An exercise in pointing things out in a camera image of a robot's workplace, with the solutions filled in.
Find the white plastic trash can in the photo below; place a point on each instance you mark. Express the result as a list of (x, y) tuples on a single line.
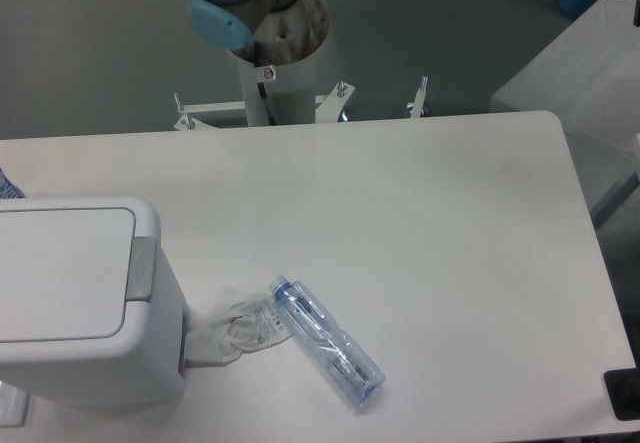
[(142, 363)]

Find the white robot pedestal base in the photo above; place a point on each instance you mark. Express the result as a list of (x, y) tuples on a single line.
[(277, 73)]

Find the blue patterned object left edge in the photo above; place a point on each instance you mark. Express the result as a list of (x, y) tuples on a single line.
[(8, 190)]

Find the clear empty plastic bottle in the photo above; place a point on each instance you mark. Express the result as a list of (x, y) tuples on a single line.
[(347, 365)]

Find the white side table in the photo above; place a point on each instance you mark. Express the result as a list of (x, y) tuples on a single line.
[(588, 77)]

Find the grey lid push button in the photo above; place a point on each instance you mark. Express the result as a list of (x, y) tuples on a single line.
[(141, 269)]

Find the white trash can lid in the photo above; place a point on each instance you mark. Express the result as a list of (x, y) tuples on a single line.
[(64, 273)]

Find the crumpled white paper wrapper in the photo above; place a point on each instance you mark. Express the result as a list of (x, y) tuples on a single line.
[(238, 323)]

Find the black clamp at table edge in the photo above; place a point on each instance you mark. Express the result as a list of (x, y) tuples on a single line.
[(623, 389)]

